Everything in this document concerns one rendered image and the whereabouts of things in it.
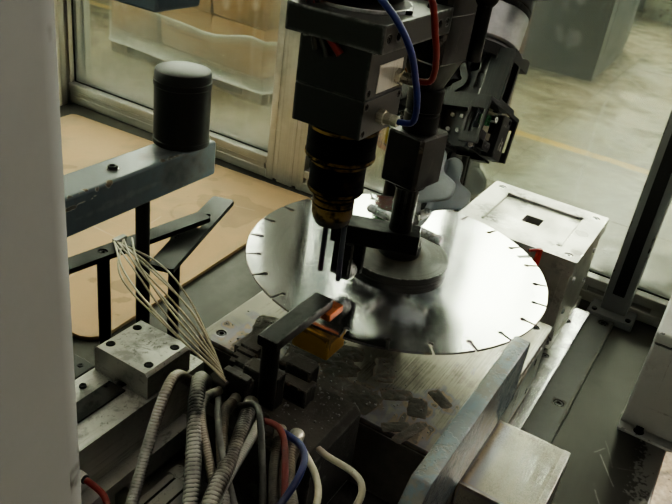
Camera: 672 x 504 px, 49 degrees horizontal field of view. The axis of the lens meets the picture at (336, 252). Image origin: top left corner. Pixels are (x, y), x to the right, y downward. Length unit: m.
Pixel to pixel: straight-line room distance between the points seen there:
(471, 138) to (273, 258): 0.24
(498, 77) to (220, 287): 0.52
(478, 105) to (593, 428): 0.44
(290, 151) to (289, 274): 0.67
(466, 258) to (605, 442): 0.30
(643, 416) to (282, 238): 0.49
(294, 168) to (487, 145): 0.66
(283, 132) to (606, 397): 0.74
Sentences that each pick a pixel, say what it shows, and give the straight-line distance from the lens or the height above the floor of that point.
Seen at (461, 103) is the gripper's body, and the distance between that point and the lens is 0.81.
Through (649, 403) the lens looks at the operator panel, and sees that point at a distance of 0.99.
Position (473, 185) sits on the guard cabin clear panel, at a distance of 1.27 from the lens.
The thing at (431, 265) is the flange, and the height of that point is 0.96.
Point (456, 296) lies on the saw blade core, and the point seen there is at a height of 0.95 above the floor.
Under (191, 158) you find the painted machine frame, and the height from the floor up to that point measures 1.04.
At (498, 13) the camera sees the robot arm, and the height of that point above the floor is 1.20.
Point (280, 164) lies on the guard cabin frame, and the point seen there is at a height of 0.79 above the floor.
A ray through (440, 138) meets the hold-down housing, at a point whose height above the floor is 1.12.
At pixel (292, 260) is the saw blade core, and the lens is 0.79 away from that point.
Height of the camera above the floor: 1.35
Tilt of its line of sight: 29 degrees down
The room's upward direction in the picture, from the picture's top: 8 degrees clockwise
